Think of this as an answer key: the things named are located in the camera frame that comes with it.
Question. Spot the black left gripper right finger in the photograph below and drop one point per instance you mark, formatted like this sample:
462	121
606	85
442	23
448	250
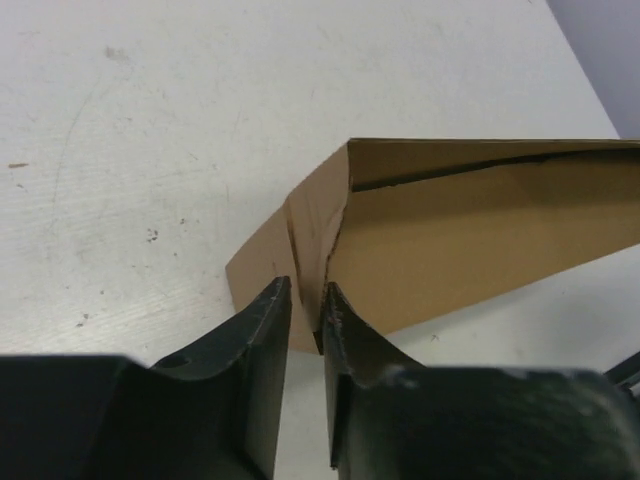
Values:
391	417

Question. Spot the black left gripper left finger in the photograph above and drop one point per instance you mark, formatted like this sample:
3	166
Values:
210	410

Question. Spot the brown cardboard box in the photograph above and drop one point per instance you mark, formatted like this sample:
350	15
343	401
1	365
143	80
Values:
414	229

